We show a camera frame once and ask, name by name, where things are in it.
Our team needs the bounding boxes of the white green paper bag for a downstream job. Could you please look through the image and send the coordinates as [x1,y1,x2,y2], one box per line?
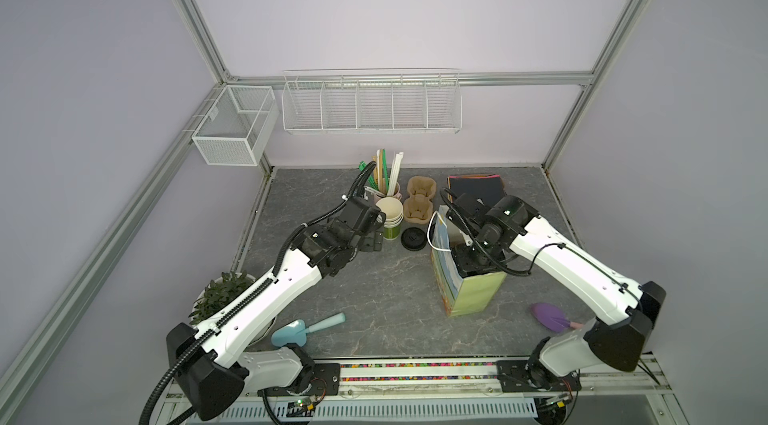
[427,205,506,317]

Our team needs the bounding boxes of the stack of black lids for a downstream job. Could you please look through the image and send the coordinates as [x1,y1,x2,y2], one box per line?
[401,227,427,252]

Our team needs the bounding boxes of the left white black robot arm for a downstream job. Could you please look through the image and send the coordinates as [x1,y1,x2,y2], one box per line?
[138,162,385,424]

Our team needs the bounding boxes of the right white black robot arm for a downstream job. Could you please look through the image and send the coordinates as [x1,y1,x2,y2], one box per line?
[440,188,666,390]

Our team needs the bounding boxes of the cardboard box of napkins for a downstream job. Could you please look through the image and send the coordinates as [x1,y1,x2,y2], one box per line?
[447,174,506,206]

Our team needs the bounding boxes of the stack of paper cups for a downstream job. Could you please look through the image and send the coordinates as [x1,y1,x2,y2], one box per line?
[376,197,404,240]

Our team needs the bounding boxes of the brown pulp cup carriers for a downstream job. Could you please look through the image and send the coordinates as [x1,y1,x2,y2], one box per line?
[403,176,437,225]

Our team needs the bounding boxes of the pink straw holder cup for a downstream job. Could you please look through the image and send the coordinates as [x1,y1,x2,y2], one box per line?
[377,183,402,200]

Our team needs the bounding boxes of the teal plastic scoop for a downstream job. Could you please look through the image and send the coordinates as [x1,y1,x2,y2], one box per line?
[270,312,346,348]

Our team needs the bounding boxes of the brown wrapped straw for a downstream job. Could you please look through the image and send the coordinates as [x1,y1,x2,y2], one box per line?
[373,149,382,193]

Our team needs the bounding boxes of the purple pink spatula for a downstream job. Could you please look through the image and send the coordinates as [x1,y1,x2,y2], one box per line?
[529,302,583,333]

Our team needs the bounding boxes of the white wrapped straw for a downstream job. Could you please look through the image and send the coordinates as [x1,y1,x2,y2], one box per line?
[389,152,404,190]

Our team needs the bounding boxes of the potted green plant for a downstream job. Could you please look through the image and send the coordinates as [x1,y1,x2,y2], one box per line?
[189,272,256,326]

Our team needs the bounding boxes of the small white wire basket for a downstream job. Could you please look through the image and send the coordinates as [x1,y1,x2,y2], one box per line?
[192,85,279,167]

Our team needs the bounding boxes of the long white wire basket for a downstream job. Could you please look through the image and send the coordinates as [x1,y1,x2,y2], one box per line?
[282,68,463,134]

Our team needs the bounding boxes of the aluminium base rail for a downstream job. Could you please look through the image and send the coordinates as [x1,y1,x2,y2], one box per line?
[155,354,673,405]

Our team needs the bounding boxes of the white ribbed cable duct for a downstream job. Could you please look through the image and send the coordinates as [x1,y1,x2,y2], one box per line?
[185,398,538,425]

